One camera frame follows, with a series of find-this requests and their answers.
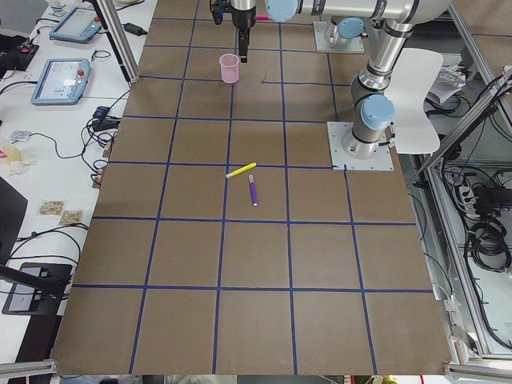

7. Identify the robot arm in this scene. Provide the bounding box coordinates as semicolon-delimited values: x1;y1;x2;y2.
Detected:
324;16;364;46
265;1;451;159

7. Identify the black power adapter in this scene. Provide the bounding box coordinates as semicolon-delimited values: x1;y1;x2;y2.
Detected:
123;22;147;36

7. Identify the white chair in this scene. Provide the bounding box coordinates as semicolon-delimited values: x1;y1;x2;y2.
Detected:
385;48;443;154

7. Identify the far teach pendant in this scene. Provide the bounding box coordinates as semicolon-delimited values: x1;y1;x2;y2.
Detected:
49;7;102;44

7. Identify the snack bag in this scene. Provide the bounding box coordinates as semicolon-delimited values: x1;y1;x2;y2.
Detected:
59;210;83;225
38;200;65;216

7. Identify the pink mesh cup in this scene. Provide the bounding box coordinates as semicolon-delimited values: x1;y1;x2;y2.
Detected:
219;54;240;84

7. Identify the near teach pendant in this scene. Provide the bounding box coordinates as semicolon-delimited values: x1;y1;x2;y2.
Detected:
31;58;90;106

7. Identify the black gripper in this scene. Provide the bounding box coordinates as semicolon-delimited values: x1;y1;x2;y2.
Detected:
231;6;256;63

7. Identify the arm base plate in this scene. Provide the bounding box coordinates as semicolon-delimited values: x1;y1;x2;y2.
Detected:
327;122;394;171
313;18;365;54

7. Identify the yellow marker pen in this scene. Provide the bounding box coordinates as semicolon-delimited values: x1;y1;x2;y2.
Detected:
225;162;257;179

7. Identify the aluminium frame post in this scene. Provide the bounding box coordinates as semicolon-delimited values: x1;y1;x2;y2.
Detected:
90;0;140;84

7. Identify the teach pendant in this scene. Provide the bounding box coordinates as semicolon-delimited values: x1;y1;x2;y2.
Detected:
49;7;102;44
31;58;90;106

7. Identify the purple marker pen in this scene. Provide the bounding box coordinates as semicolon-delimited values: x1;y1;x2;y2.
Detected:
248;174;258;206

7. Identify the aluminium frame rail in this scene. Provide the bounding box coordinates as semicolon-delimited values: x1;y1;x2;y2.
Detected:
408;1;511;383

